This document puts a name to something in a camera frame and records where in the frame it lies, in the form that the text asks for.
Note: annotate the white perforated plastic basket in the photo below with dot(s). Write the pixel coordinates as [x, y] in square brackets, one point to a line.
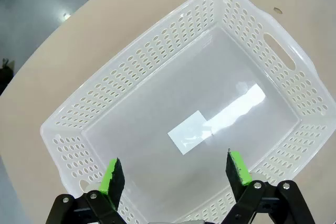
[183, 77]

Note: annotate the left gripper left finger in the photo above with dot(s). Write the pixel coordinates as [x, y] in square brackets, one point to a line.
[115, 179]

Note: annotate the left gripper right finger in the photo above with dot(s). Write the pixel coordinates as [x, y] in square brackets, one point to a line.
[236, 174]

